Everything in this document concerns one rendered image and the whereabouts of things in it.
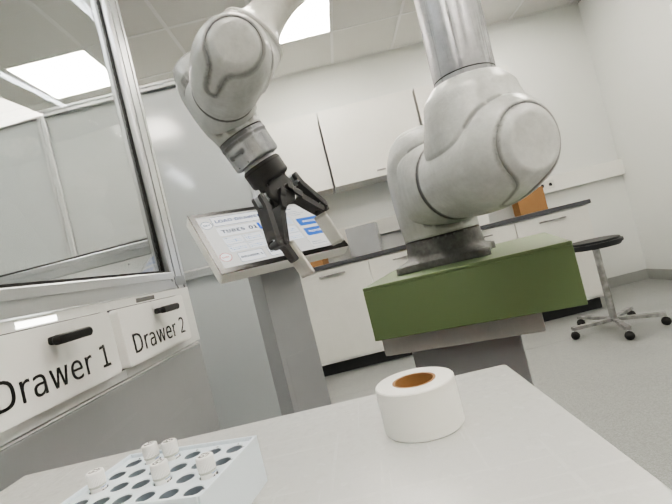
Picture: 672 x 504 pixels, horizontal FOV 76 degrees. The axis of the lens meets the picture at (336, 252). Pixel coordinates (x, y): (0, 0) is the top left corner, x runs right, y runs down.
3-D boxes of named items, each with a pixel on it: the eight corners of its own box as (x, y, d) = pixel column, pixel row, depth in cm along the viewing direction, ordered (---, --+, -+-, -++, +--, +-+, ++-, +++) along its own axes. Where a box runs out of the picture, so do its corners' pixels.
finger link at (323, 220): (313, 218, 88) (315, 217, 89) (332, 246, 89) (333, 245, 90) (324, 212, 86) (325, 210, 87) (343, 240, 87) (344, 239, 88)
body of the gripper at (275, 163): (259, 166, 85) (286, 205, 87) (233, 179, 78) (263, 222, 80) (284, 146, 81) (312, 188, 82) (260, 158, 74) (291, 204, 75)
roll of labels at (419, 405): (398, 452, 34) (385, 402, 34) (378, 422, 41) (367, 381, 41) (479, 426, 35) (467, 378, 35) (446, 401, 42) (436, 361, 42)
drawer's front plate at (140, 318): (192, 337, 108) (181, 294, 108) (130, 368, 79) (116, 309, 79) (185, 339, 108) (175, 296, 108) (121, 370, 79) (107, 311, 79)
